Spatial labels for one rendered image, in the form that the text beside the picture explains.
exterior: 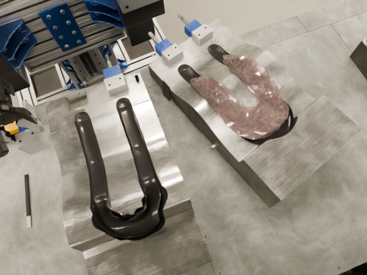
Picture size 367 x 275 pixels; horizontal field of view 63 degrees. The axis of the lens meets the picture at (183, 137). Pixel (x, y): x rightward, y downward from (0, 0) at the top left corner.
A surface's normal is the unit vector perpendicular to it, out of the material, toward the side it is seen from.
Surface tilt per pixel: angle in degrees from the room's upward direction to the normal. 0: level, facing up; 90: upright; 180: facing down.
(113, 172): 27
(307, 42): 0
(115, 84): 0
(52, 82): 0
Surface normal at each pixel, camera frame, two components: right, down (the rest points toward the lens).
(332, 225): -0.04, -0.37
